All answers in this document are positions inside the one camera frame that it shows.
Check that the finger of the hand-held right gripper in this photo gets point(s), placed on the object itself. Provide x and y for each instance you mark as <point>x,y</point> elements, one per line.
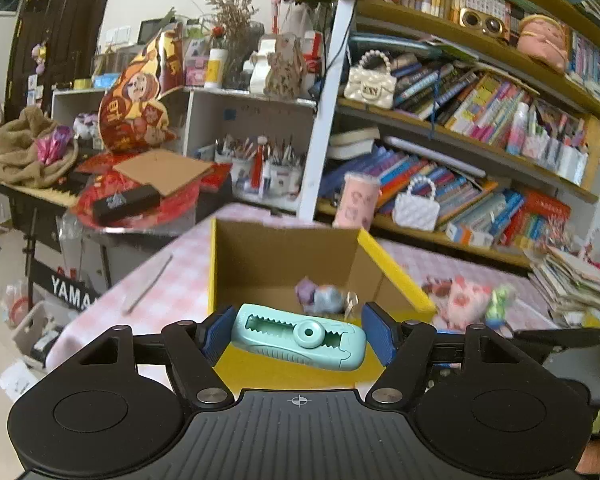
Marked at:
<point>565,341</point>

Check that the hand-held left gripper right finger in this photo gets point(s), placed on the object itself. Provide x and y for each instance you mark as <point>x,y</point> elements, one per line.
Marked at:
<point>380,333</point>

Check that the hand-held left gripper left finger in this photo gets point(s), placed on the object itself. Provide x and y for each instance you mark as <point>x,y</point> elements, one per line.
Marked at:
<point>218,331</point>

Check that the small blue toy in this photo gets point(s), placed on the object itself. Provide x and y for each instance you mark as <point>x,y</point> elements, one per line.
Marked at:
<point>329,300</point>

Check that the teal correction tape dispenser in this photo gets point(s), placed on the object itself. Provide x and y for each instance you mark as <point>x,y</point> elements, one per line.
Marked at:
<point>290,342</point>

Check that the yellow cardboard box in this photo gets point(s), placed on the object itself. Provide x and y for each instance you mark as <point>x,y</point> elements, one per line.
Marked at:
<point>280,255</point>

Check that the messy stack of booklets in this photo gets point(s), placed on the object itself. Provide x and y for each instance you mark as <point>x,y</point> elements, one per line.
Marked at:
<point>575,285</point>

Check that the pink checked printed tablecloth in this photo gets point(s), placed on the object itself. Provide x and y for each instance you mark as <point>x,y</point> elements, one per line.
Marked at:
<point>180,270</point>

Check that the green frog toy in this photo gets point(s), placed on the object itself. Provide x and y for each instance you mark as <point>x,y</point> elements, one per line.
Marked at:
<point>500,302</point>

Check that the large pink plush toy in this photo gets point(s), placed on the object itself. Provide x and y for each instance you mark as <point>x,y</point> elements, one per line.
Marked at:
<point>460,300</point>

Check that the red thick dictionaries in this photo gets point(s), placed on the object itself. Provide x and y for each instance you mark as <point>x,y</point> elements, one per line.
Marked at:
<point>540,220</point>

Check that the white quilted pearl purse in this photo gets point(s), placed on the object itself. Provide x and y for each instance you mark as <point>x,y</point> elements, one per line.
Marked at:
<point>416,210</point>

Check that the pile of red envelopes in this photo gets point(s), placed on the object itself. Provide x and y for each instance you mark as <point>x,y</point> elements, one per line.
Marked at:
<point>180,205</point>

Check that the orange white carton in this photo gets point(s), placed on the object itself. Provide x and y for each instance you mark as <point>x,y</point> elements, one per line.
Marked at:
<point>470,236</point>

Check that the pink cylindrical container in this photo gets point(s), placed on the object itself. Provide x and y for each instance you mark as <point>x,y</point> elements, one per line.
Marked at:
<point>355,202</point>

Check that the long black box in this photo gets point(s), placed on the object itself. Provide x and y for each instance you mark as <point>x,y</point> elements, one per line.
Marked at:
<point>125,205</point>

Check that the row of colourful slanted books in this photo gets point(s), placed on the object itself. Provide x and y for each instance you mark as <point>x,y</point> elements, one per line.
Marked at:
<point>455,195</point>

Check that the electric piano keyboard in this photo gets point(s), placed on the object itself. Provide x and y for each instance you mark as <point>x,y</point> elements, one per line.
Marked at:
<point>65,290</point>

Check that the cups of pens and brushes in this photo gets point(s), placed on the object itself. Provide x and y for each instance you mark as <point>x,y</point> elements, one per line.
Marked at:
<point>270,170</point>

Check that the brown cardboard sheet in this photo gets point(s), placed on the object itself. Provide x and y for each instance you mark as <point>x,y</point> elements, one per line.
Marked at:
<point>165,170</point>

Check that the clear plastic storage bin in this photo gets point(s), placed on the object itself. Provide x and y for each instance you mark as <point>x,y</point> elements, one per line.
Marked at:
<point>37,332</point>

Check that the wooden bookshelf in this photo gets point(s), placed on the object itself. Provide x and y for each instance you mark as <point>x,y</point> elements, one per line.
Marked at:
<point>480,170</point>

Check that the row of white pen holders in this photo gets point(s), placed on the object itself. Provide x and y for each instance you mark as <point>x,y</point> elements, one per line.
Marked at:
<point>555,150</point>

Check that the white shelf unit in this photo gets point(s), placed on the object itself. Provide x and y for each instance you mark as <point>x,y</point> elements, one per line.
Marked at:
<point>230,110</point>

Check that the red monkey paper decoration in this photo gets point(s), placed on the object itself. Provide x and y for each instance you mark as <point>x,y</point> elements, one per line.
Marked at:
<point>135,105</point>

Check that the cream quilted pearl purse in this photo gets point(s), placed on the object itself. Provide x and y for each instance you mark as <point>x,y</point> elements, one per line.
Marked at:
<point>370,87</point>

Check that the row of thin children's books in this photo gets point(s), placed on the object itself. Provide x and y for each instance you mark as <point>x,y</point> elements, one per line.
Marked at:
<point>475,105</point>

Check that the white bottle yellow label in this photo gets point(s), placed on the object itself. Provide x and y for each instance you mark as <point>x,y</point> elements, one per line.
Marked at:
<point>215,70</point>

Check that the brown fleece blanket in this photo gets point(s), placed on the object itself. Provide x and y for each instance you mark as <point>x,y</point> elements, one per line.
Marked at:
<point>20,152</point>

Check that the wooden rabbit ornament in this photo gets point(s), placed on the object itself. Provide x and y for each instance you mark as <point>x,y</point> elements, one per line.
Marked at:
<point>282,67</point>

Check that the pink plush head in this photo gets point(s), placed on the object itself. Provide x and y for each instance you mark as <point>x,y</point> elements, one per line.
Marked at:
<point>542,42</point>

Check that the dried flower bouquet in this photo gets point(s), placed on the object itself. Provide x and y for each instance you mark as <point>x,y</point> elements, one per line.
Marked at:
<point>232,15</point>

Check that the gold speaker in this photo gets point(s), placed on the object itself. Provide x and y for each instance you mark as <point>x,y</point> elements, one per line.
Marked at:
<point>482,25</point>

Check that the dark wooden door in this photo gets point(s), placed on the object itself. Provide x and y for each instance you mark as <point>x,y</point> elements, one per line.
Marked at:
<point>60,25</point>

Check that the white wall switch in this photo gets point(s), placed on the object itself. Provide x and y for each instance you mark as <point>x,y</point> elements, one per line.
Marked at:
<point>118,34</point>

